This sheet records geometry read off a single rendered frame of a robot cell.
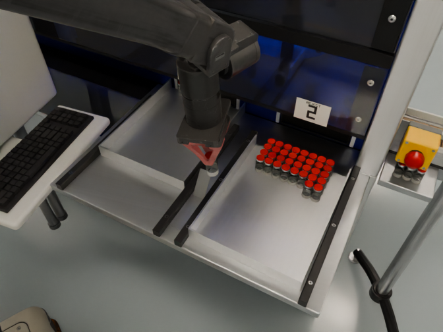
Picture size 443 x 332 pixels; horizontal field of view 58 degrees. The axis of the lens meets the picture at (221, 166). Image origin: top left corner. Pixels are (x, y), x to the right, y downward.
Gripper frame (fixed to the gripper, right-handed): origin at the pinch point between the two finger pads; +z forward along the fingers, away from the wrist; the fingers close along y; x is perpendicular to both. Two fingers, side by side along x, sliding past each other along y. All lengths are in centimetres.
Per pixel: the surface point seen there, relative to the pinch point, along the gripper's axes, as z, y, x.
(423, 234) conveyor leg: 61, 33, -55
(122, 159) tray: 21.7, 15.4, 28.9
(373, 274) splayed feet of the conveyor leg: 106, 41, -49
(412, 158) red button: 16.0, 21.0, -39.0
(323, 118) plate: 14.3, 29.7, -19.3
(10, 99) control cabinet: 19, 30, 70
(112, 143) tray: 23.2, 21.5, 35.0
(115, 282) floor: 110, 19, 59
